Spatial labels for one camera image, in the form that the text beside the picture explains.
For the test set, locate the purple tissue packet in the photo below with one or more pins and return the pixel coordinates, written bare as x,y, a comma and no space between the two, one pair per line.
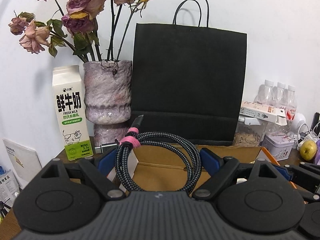
317,156

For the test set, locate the yellow green apple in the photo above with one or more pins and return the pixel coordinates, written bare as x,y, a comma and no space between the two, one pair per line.
308,150

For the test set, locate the right clear water bottle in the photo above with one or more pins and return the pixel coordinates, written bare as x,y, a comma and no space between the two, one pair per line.
290,104

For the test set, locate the middle clear water bottle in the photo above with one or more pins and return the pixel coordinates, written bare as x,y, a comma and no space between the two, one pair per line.
278,93

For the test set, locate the white green milk carton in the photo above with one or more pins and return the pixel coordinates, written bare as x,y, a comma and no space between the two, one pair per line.
68,99

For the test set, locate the black paper shopping bag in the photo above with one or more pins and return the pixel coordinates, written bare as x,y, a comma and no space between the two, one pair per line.
188,81

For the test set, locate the left clear water bottle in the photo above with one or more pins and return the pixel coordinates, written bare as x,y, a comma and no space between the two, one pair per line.
265,94

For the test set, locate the white small desk fan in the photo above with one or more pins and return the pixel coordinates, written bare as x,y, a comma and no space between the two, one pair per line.
298,121

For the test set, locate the clear water bottle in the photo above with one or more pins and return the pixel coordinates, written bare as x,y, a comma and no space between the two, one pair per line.
265,94
290,104
278,93

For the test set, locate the purple textured ceramic vase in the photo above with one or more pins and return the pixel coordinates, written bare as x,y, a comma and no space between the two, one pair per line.
108,98

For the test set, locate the dried pink rose bouquet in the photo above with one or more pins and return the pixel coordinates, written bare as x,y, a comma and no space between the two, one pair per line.
76,29

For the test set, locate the white leaflet board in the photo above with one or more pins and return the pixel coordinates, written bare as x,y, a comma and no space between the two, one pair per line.
24,160

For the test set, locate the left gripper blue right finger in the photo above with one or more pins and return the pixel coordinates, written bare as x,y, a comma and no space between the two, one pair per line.
219,168

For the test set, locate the white pink flat carton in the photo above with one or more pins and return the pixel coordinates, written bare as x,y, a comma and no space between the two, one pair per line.
264,112

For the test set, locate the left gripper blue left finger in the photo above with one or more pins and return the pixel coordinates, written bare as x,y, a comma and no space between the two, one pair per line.
104,160

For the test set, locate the clear seed container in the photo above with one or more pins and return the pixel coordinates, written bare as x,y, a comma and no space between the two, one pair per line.
249,131

